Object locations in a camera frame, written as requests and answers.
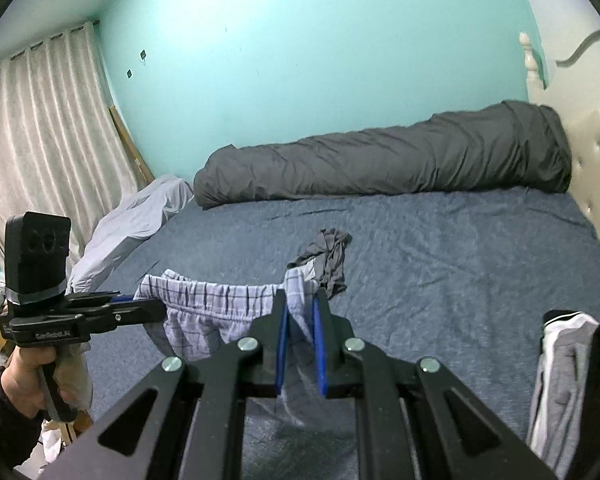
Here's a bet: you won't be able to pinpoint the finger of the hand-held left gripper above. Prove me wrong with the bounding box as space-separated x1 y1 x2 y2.
82 299 168 335
67 289 135 307

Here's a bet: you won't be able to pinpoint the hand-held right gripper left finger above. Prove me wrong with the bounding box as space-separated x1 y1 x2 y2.
40 289 288 480

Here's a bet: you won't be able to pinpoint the light grey pillow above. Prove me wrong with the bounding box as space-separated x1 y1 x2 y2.
67 175 196 295

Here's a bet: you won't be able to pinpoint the white and grey garment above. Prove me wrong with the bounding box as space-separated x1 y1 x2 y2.
527 310 600 477

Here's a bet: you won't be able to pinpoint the blue bed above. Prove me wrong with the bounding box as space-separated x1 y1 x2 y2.
75 187 600 480

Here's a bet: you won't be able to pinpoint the cream curtain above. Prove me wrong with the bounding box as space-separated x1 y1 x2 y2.
0 20 141 273

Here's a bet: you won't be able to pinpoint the plaid shorts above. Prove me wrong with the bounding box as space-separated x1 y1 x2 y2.
134 269 327 426

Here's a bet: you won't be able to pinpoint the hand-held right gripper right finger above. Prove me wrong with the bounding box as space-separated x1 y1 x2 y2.
314 289 561 480

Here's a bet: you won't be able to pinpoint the dark grey garment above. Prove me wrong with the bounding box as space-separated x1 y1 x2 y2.
286 227 353 298

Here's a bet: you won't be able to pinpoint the person's left forearm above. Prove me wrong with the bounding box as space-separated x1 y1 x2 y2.
0 365 48 480

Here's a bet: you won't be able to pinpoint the wooden plank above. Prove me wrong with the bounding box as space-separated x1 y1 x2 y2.
109 106 156 186

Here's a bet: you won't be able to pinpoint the cream tufted headboard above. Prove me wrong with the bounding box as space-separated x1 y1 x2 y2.
519 25 600 278

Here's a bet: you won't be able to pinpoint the dark grey rolled duvet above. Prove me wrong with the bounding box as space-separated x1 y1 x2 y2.
193 100 573 211

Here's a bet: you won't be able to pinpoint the person's left hand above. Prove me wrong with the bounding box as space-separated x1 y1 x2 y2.
0 346 93 417

